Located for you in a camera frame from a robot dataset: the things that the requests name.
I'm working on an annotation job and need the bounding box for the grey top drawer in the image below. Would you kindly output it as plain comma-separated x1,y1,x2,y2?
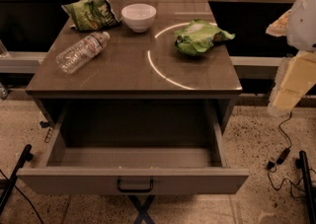
18,100,249,195

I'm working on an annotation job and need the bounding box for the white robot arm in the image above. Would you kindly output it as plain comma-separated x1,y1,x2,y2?
266,0,316,116

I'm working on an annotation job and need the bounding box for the grey drawer cabinet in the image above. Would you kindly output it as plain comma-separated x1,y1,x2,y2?
27,0,242,127

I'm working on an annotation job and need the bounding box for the light green chip bag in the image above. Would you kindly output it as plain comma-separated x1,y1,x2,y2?
174,19,235,56

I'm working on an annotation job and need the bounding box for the black right stand leg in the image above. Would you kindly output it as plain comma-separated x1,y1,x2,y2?
295,150,316,224

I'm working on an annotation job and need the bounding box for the black stand leg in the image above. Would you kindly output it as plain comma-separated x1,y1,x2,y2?
0,144,33,214
295,150,316,224

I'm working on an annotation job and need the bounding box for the white ceramic bowl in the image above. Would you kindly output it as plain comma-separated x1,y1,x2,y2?
121,3,157,33

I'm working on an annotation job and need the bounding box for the blue cross stand base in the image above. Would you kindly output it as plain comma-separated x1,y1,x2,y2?
128,195,155,224

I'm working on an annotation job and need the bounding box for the dark green chip bag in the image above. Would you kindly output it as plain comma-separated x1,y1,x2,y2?
62,0,120,32

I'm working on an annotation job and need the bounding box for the clear plastic water bottle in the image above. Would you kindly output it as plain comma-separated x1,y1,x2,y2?
55,32,111,74

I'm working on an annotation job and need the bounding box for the black left stand leg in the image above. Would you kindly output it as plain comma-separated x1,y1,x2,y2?
0,144,33,214

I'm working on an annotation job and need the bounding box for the black cable on floor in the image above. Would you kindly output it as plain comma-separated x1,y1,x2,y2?
266,112,316,200

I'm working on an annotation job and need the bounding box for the black top drawer handle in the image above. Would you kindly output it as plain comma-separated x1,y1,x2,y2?
117,179,154,193

